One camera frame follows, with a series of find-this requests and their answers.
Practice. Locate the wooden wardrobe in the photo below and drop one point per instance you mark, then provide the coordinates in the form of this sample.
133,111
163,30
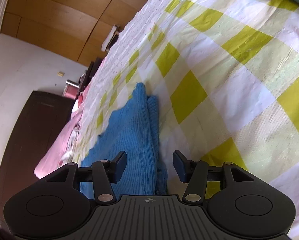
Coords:
74,29

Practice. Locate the pink floral quilt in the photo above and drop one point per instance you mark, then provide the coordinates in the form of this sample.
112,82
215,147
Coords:
71,129

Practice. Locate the green checked bed sheet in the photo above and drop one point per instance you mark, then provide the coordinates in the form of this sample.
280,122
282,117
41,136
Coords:
226,74

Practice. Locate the dark bedside table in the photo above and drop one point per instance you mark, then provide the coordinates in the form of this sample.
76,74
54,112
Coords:
90,72

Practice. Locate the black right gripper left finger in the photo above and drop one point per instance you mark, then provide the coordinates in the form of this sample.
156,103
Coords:
104,174

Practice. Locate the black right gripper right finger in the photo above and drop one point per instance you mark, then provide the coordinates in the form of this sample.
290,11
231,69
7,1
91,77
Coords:
192,173

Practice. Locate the metal thermos bottle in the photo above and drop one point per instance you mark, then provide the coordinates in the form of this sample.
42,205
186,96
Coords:
72,83

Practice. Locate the dark wooden headboard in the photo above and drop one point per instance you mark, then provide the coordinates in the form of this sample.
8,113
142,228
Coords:
41,120

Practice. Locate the small stool with white cushion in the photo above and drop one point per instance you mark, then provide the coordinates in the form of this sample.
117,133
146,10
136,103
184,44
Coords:
111,39

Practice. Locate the pink pillow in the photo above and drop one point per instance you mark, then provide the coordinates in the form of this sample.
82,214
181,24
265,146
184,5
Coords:
50,161

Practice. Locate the blue striped knit sweater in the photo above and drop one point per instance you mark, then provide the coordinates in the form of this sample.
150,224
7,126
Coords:
134,129

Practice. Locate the pink storage box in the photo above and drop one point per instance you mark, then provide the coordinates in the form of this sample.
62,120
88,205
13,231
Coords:
70,91

